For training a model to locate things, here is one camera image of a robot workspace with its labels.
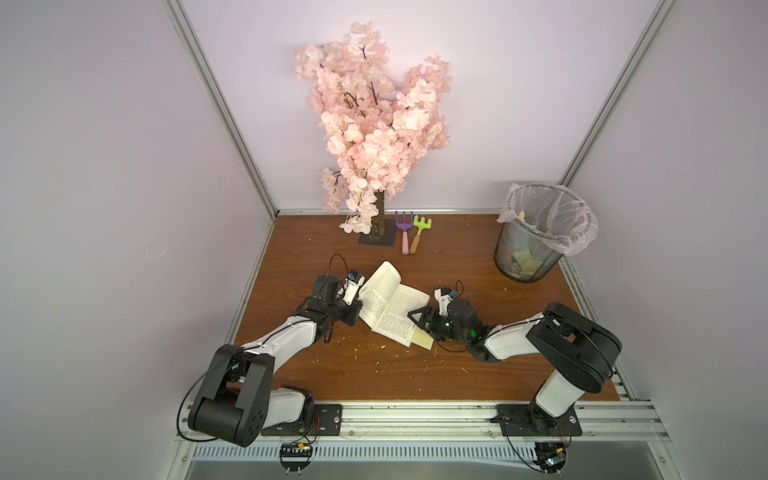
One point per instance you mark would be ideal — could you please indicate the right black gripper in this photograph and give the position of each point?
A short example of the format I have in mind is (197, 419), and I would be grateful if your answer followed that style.
(430, 318)

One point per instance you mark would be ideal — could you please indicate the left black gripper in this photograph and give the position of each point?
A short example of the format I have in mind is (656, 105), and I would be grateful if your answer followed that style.
(352, 309)

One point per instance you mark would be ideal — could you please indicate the dark blue book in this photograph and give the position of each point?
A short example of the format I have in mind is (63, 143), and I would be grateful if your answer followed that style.
(386, 302)

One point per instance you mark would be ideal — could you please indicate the yellow sticky note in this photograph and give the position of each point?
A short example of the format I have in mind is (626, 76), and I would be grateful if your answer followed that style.
(422, 339)

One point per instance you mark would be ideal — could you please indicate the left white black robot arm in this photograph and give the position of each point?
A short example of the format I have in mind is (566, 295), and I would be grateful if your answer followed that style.
(235, 401)

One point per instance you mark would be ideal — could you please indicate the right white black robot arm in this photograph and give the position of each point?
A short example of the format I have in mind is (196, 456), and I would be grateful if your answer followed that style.
(582, 353)

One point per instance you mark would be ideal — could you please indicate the discarded sticky notes pile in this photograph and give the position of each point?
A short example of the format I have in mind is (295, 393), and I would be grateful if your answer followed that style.
(529, 251)

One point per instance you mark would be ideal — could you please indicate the green toy garden rake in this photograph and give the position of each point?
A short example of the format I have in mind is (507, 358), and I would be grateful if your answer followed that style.
(421, 223)

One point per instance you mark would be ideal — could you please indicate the purple toy garden rake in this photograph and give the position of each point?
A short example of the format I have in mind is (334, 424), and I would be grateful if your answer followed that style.
(404, 221)

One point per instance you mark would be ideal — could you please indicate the black mesh waste bin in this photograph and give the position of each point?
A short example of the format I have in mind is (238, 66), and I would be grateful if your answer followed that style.
(508, 266)

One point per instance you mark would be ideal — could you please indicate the left small circuit board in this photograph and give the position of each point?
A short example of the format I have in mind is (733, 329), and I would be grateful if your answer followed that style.
(295, 457)

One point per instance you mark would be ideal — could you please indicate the small circuit board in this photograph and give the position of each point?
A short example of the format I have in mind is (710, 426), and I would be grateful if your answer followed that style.
(550, 457)
(295, 457)

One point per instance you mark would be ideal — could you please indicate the clear plastic bin liner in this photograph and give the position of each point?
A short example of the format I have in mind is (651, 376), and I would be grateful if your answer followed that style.
(553, 214)

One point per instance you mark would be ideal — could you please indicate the right small circuit board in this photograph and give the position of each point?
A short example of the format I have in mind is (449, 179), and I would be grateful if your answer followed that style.
(550, 457)

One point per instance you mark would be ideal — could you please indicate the pink artificial blossom tree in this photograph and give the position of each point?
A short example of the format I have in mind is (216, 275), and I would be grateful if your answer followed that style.
(377, 131)

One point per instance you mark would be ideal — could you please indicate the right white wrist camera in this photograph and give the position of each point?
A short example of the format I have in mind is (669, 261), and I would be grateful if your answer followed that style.
(444, 296)

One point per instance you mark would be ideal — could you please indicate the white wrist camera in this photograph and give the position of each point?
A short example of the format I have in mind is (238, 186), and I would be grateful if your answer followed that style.
(444, 296)
(353, 283)

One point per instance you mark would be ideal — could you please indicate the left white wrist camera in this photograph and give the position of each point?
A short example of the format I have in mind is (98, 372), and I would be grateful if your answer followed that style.
(353, 283)

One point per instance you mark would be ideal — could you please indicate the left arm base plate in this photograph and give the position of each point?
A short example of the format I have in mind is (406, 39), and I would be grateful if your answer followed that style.
(324, 420)

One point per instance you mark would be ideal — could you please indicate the aluminium mounting rail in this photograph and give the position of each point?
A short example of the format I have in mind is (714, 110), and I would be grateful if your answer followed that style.
(443, 431)

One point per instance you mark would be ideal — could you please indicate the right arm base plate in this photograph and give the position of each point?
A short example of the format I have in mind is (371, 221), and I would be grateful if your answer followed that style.
(532, 421)

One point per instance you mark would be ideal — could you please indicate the left aluminium corner post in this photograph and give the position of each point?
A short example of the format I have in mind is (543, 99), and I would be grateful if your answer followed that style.
(186, 32)

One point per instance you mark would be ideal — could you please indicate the aluminium corner post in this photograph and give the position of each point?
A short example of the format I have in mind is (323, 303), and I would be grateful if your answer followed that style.
(186, 32)
(657, 20)

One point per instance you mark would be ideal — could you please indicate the right aluminium corner post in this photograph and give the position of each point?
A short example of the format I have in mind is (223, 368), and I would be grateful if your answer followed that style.
(657, 20)

